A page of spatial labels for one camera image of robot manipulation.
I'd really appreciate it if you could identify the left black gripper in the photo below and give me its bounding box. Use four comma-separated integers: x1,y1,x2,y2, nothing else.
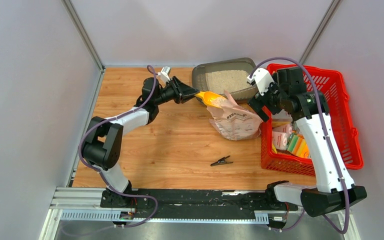
154,76,200,107

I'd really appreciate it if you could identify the pink cat litter bag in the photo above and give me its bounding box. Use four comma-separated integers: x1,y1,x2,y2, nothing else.
206,91,263,141

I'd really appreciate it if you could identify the yellow plastic scoop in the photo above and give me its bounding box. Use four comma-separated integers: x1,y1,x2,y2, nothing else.
194,91,227,108

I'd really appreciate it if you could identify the black bag clip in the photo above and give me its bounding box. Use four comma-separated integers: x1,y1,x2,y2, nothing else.
210,155,234,167

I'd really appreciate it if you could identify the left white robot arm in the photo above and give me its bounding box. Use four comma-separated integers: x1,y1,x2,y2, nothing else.
77,76,199,208

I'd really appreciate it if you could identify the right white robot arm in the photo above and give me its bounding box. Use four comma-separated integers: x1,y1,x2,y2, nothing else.
247,66,367,217

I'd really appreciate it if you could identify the grey litter box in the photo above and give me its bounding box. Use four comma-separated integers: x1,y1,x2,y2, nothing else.
191,57,258,104

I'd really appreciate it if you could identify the small pink pack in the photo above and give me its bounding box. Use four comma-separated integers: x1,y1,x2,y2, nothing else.
272,123,293,151

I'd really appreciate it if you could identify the red plastic basket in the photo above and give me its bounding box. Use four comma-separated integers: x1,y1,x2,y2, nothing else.
260,65,364,176

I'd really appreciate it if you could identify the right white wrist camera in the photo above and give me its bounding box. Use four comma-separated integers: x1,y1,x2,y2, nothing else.
247,67,275,96

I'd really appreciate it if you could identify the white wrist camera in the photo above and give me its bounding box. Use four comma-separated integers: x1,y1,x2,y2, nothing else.
247,67,275,96
158,66,172,84

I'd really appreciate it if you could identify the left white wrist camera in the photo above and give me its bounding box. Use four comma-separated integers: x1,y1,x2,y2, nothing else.
158,66,172,84

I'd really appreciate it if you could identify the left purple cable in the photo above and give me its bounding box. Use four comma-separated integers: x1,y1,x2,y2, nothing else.
77,64,159,229

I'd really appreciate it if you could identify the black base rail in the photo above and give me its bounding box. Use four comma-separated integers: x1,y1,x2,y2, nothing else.
100,188,299,220

